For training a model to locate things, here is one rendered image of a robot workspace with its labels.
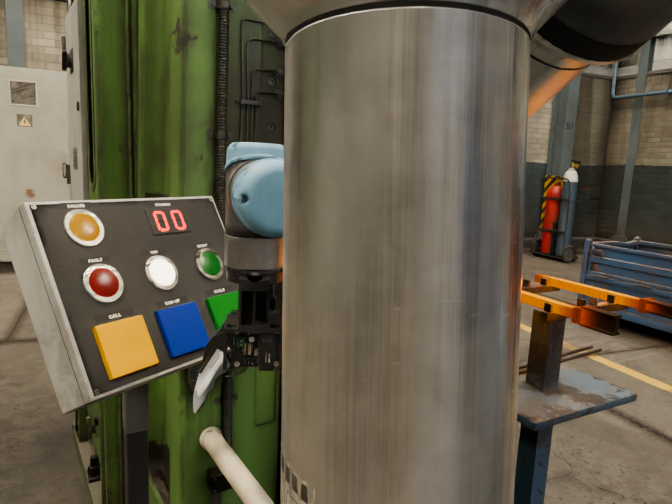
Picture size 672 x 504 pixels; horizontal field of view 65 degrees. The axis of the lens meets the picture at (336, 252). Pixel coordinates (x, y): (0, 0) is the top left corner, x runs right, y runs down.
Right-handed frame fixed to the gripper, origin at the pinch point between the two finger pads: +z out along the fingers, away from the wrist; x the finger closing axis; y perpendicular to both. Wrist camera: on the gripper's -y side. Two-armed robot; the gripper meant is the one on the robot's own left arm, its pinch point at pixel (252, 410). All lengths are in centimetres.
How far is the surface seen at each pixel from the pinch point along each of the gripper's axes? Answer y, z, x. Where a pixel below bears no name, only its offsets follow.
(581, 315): -38, -2, 72
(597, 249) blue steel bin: -350, 29, 288
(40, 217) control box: -7.5, -24.5, -28.8
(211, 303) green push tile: -18.3, -9.9, -7.4
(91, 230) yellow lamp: -11.1, -22.4, -23.5
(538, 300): -49, -3, 67
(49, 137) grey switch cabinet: -528, -48, -224
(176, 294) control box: -15.5, -12.0, -12.5
